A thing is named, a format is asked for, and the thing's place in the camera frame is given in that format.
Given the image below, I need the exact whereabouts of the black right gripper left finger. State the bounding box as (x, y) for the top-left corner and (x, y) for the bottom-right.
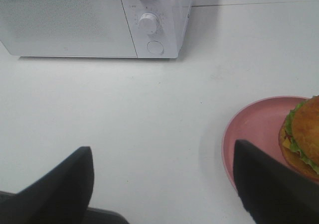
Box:
(0, 146), (94, 224)

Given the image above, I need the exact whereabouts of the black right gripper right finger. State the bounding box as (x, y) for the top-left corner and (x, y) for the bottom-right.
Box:
(233, 140), (319, 224)

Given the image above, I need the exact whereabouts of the toy burger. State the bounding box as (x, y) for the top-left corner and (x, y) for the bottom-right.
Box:
(278, 96), (319, 181)

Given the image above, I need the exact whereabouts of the pink round plate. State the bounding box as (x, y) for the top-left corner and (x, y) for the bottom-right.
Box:
(222, 96), (307, 184)

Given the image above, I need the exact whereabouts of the white microwave door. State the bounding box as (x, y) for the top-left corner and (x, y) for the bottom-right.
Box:
(0, 0), (137, 57)

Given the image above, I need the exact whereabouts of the white microwave oven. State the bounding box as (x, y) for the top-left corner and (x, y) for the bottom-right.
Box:
(0, 0), (194, 59)

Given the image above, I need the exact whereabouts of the lower white microwave knob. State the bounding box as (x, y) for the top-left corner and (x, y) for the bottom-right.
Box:
(138, 12), (159, 35)

